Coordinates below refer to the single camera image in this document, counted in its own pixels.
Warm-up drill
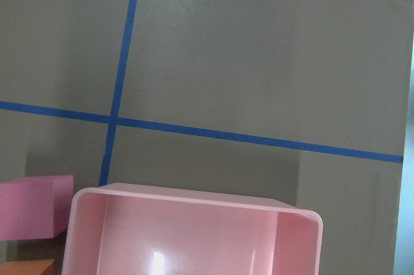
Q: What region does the magenta foam block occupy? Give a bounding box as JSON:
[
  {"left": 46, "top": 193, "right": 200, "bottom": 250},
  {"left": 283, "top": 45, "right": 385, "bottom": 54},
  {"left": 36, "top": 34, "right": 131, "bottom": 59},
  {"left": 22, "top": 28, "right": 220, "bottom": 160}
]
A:
[{"left": 1, "top": 175, "right": 74, "bottom": 241}]

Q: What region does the orange foam block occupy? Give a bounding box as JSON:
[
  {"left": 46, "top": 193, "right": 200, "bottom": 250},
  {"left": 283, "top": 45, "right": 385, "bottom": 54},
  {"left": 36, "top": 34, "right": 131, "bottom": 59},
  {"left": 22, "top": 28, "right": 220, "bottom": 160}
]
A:
[{"left": 1, "top": 259, "right": 57, "bottom": 275}]

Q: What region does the pink plastic bin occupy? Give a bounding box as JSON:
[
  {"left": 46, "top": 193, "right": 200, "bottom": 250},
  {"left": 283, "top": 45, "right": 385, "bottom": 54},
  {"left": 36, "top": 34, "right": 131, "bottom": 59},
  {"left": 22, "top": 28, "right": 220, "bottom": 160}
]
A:
[{"left": 62, "top": 183, "right": 323, "bottom": 274}]

